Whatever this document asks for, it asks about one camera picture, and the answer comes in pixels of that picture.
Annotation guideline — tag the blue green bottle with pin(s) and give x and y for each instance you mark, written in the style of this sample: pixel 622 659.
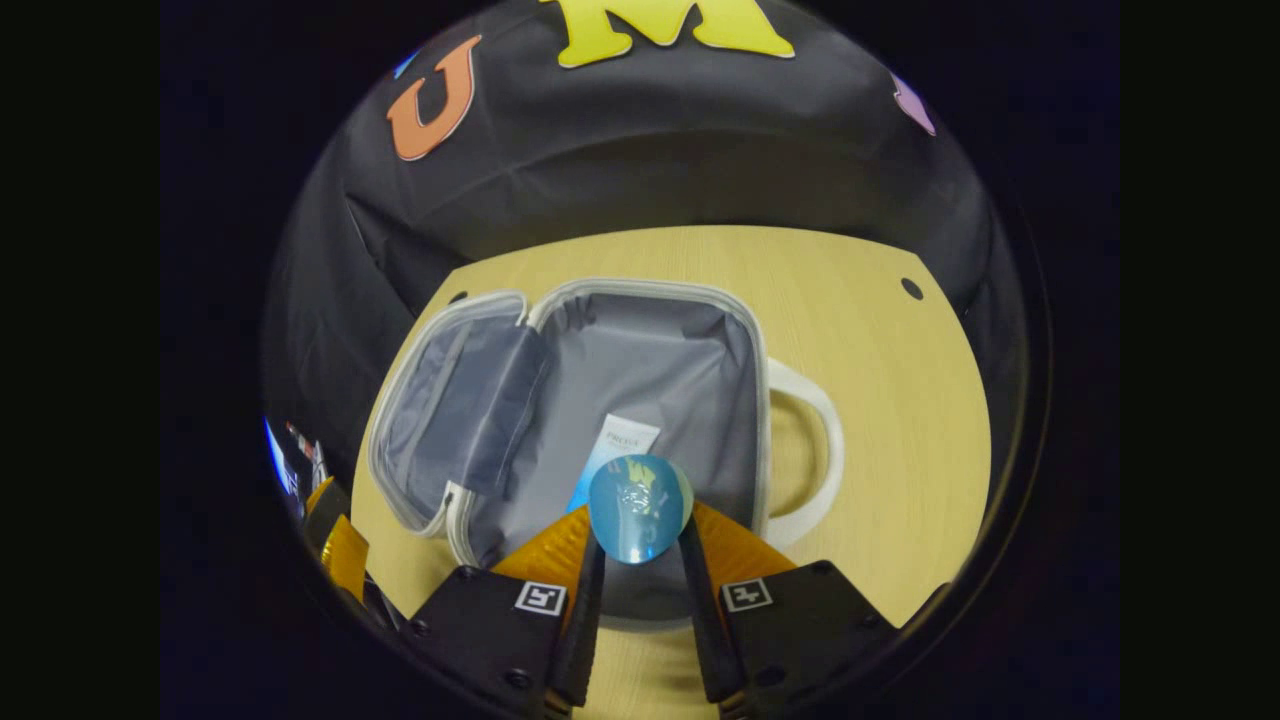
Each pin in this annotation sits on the blue green bottle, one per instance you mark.
pixel 640 510

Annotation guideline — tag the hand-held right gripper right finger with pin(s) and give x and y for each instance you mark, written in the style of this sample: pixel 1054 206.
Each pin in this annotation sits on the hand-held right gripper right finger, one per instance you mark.
pixel 700 620

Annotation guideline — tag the black backdrop cloth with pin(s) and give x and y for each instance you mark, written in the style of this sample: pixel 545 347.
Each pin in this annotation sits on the black backdrop cloth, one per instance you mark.
pixel 640 150

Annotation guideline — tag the blue squeeze tube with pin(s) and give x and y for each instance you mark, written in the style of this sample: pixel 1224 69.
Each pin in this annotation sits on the blue squeeze tube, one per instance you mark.
pixel 615 450

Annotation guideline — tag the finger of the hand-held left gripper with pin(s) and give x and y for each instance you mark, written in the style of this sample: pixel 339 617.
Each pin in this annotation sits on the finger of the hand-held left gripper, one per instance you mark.
pixel 348 560
pixel 318 505

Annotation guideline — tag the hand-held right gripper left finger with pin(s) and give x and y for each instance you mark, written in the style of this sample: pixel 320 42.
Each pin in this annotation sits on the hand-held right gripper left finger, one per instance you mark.
pixel 590 620

